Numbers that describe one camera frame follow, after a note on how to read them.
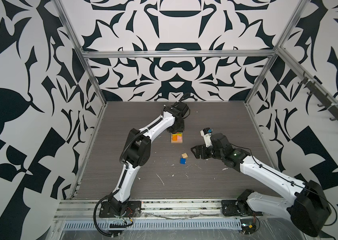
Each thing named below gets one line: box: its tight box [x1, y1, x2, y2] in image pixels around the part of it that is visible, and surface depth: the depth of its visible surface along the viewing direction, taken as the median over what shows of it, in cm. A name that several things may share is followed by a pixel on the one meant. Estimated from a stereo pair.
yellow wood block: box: [172, 134, 181, 141], surface depth 99 cm
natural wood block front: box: [171, 138, 183, 144], surface depth 99 cm
